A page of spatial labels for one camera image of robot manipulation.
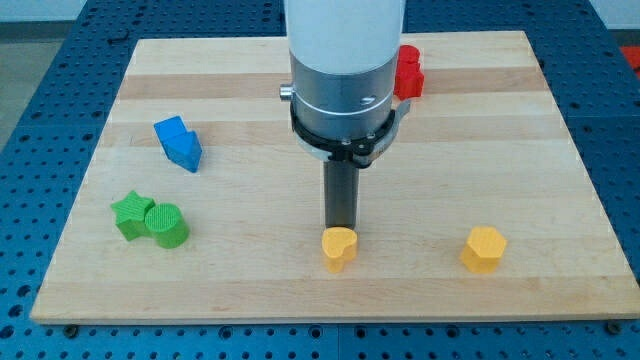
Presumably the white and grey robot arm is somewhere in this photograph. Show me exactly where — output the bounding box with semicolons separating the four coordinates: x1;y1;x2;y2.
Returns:
280;0;410;228

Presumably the red cylinder block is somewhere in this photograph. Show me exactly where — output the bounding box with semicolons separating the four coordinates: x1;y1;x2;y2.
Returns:
398;44;421;64

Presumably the yellow heart block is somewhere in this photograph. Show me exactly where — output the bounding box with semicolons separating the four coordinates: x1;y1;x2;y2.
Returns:
321;227;358;273

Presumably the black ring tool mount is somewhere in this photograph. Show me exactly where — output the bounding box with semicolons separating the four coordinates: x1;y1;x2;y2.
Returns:
290;99;411;168

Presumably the red star block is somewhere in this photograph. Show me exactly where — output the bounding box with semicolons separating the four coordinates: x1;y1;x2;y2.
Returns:
394;62;425;100

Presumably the blue cube block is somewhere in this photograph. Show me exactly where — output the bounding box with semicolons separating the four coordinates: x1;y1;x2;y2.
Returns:
153;116;187;145

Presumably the green star block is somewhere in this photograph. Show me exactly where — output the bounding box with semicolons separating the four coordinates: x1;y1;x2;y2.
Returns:
111;190;155;241

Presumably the blue triangle block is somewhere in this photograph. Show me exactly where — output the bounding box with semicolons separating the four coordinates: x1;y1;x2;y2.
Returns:
162;131;202;173

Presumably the wooden board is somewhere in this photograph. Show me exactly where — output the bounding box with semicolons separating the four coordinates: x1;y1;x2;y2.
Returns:
31;31;639;325

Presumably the green cylinder block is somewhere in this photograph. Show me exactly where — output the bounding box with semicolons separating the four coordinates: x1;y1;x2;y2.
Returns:
145;203;190;249

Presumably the yellow hexagon block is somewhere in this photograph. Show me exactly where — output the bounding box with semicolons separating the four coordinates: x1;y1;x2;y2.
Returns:
459;226;507;274

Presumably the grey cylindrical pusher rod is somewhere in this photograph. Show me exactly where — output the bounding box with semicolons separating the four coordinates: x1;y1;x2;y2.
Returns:
323;161;359;229

